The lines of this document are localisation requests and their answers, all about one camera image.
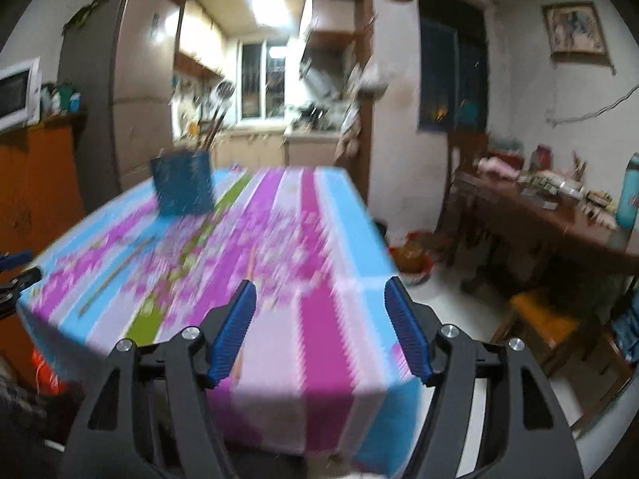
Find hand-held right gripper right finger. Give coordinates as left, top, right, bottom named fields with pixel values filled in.
left=384, top=276, right=585, bottom=479

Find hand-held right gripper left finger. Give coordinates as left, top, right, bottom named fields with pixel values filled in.
left=62, top=279, right=258, bottom=479

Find blue perforated utensil holder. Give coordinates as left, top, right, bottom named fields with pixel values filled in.
left=149, top=152, right=216, bottom=219

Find red plastic basin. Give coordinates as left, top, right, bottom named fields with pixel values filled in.
left=388, top=231, right=434, bottom=286

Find orange wooden cabinet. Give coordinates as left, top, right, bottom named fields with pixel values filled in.
left=0, top=114, right=87, bottom=263

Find red plastic bag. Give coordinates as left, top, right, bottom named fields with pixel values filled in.
left=31, top=348, right=67, bottom=396

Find striped floral tablecloth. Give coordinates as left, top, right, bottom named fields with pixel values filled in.
left=16, top=164, right=436, bottom=478

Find wooden stool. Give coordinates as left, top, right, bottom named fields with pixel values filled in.
left=508, top=288, right=596, bottom=362

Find wooden chair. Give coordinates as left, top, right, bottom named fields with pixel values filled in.
left=438, top=131, right=491, bottom=266

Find white microwave oven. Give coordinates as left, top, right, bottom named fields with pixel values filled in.
left=0, top=57, right=42, bottom=133

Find dark wooden side table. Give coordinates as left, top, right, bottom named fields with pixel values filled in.
left=450, top=168, right=639, bottom=313

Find dark chopstick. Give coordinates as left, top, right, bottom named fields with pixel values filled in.
left=210, top=104, right=230, bottom=150
left=200, top=109, right=221, bottom=153

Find brown refrigerator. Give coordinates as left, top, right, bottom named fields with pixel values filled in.
left=56, top=0, right=181, bottom=191

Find hanging bags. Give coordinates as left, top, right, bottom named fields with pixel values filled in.
left=335, top=105, right=363, bottom=160

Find barred kitchen window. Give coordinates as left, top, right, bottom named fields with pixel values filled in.
left=240, top=42, right=288, bottom=121

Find white plastic bag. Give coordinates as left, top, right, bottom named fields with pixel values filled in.
left=358, top=56, right=389, bottom=97

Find blue water bottle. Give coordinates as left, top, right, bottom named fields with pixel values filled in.
left=615, top=152, right=639, bottom=231

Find range hood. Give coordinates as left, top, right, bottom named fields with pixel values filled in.
left=298, top=55, right=350, bottom=108

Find dark room window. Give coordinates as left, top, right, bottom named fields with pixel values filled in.
left=416, top=0, right=488, bottom=134

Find framed wall picture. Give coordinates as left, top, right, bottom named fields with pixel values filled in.
left=541, top=2, right=613, bottom=62

